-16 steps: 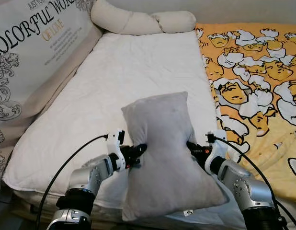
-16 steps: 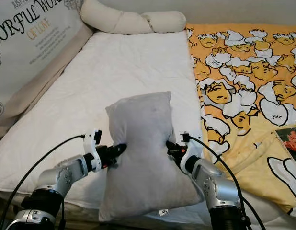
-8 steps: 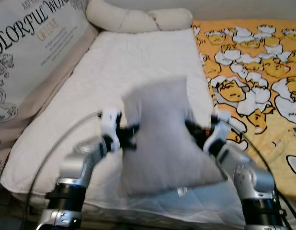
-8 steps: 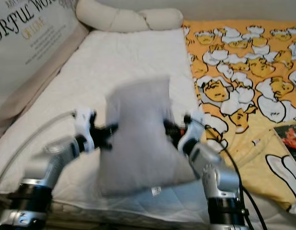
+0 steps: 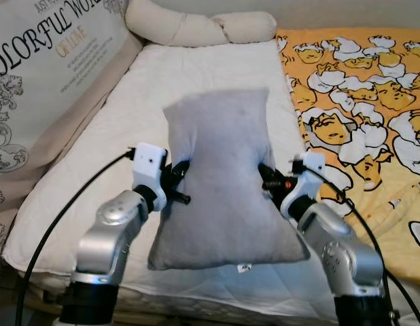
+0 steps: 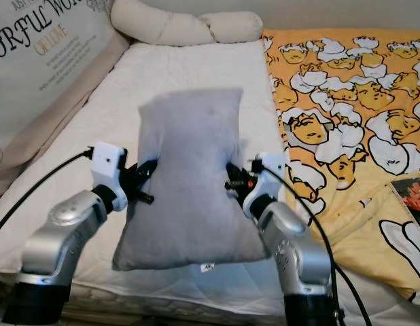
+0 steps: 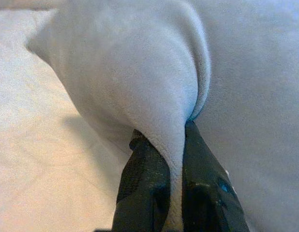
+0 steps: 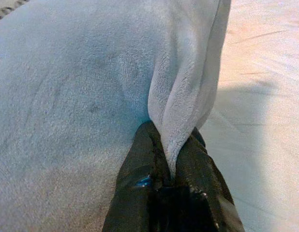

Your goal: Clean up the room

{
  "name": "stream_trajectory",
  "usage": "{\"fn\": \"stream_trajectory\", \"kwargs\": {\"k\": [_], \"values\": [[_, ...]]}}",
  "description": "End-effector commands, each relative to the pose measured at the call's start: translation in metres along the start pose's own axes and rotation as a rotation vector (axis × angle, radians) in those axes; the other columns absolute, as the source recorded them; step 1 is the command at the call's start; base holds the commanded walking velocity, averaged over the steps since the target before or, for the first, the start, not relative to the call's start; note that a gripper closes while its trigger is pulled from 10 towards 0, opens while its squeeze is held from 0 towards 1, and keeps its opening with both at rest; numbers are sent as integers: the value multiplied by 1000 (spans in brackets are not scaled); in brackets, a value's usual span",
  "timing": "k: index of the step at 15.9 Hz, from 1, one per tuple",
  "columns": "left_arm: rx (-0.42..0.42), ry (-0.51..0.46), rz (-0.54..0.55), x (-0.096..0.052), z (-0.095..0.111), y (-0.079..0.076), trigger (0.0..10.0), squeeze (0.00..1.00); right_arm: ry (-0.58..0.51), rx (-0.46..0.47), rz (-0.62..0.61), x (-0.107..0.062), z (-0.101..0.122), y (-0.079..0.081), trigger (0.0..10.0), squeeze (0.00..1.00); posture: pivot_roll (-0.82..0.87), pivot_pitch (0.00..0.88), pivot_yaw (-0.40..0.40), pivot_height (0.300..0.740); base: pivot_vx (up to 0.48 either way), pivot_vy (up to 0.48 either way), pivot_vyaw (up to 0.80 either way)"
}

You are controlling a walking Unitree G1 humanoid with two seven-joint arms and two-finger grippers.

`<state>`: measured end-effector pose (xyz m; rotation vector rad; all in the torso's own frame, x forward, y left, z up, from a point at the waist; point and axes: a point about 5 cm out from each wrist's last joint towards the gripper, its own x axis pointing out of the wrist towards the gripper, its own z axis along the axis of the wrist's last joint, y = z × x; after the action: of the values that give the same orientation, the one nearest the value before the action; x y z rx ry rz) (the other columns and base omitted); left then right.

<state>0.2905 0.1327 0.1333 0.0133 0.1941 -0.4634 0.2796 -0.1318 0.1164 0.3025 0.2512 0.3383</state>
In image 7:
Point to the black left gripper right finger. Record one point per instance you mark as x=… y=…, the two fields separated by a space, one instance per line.
x=202 y=183

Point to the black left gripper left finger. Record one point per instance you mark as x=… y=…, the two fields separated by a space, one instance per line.
x=144 y=183

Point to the grey pillow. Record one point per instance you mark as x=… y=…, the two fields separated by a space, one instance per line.
x=127 y=60

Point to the white quilted mattress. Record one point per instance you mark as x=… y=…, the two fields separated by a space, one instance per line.
x=31 y=145

